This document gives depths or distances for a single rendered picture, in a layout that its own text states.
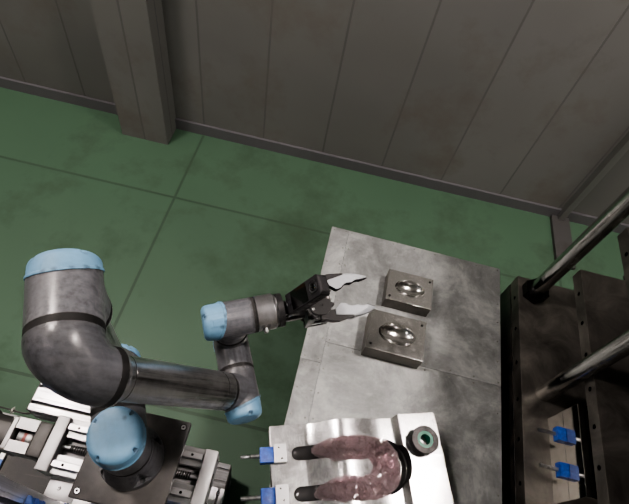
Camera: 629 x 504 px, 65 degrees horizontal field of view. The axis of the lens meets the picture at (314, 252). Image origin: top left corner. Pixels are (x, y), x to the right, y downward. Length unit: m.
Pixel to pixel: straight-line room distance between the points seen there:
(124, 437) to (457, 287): 1.32
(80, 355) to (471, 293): 1.52
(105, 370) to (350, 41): 2.29
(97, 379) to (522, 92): 2.59
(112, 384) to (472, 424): 1.26
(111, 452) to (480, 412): 1.17
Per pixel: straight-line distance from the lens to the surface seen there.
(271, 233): 2.93
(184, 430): 1.38
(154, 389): 0.89
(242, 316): 1.01
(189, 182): 3.17
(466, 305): 1.97
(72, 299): 0.82
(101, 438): 1.17
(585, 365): 1.73
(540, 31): 2.79
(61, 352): 0.80
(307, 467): 1.55
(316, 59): 2.89
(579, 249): 1.89
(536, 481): 1.86
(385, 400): 1.71
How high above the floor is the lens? 2.37
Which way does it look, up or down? 55 degrees down
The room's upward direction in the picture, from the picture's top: 14 degrees clockwise
